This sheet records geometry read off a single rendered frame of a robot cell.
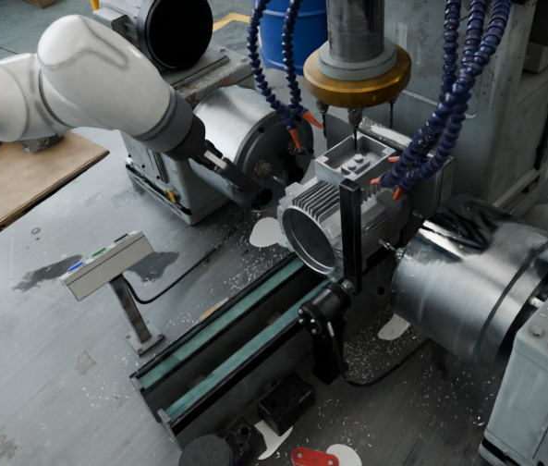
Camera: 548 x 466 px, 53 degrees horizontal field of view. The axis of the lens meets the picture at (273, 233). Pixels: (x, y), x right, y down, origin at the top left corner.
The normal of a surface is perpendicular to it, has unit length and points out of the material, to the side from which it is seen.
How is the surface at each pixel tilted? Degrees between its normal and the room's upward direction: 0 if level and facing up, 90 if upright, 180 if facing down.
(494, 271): 28
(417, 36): 90
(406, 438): 0
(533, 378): 89
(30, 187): 0
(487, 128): 90
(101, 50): 66
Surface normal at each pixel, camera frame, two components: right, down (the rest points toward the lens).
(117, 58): 0.78, -0.05
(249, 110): -0.19, -0.65
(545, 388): -0.74, 0.53
